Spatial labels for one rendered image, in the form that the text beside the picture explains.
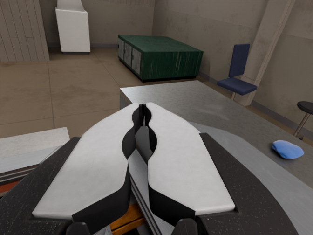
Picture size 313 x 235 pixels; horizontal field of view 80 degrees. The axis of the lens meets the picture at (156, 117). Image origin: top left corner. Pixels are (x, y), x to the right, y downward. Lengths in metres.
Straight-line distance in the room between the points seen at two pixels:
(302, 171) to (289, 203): 0.22
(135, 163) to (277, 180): 0.56
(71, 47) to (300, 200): 5.64
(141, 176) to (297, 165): 0.61
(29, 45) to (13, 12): 0.66
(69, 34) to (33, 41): 0.94
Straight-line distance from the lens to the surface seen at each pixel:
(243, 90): 3.10
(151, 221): 0.77
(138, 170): 0.88
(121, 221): 0.96
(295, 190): 0.75
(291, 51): 3.70
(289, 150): 0.91
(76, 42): 5.81
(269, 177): 0.74
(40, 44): 5.27
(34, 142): 1.29
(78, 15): 5.72
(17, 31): 5.25
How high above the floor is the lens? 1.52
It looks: 32 degrees down
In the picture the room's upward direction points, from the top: 8 degrees clockwise
